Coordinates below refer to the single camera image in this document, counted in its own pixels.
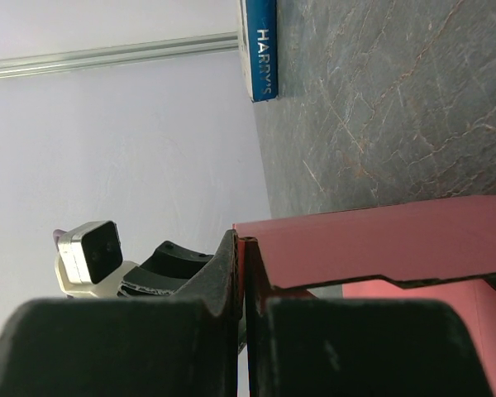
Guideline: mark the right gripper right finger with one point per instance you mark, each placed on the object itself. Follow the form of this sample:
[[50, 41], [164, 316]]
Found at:
[[300, 345]]

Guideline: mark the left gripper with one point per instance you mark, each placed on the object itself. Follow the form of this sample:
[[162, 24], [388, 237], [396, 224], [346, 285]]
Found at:
[[181, 276]]

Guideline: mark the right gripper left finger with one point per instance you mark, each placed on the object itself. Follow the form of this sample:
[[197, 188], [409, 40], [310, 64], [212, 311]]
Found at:
[[97, 347]]

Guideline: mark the pink paper box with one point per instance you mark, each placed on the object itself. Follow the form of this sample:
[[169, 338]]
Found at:
[[436, 249]]

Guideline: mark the blue razor box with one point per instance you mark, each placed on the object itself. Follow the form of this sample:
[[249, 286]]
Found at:
[[257, 43]]

